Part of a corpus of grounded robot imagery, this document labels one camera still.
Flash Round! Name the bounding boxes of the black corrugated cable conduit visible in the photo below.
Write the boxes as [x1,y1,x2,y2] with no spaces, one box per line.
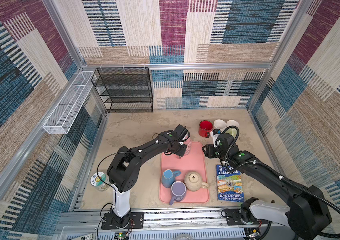
[219,125,340,239]

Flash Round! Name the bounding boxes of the blue ceramic mug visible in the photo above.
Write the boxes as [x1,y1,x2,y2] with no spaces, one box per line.
[161,169,182,188]

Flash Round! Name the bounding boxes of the black wire shelf rack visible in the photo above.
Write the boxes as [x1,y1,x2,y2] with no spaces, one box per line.
[92,67,154,113]

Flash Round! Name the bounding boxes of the light green ceramic mug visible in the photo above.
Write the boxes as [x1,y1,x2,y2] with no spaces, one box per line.
[226,120,240,137]

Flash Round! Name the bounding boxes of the round tape roll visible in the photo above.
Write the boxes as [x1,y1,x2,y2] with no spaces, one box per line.
[90,172,109,192]

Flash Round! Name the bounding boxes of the blue treehouse paperback book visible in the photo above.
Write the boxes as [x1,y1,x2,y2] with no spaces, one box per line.
[216,165,245,203]

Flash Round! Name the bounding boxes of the white ceramic mug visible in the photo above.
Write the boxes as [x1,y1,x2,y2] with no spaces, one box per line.
[214,119,227,132]

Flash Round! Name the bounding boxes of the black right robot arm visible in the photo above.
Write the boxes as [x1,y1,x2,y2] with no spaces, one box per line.
[202,134,333,240]

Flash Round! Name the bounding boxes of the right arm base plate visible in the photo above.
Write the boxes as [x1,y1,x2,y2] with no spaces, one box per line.
[221,208,269,226]

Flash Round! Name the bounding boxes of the beige speckled ceramic mug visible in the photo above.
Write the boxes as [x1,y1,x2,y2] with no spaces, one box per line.
[184,171,210,192]

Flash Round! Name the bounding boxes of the purple ceramic mug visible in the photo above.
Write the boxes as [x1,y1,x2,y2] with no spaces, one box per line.
[169,181,187,205]

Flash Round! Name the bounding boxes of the aluminium front rail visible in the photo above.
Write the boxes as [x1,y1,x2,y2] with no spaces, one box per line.
[53,207,296,240]

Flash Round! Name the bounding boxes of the white wire mesh basket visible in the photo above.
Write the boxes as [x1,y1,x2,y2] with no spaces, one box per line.
[43,72,94,135]

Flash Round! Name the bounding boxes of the red ceramic mug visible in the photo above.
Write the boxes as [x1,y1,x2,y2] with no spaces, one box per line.
[199,120,214,138]

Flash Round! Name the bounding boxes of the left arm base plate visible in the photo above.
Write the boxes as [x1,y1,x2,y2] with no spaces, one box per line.
[101,211,144,230]

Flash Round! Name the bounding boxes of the pink patterned glass mug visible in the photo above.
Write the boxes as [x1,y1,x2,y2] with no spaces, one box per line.
[180,137,192,156]

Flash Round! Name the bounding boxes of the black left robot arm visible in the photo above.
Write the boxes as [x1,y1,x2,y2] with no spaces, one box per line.
[107,125,189,228]

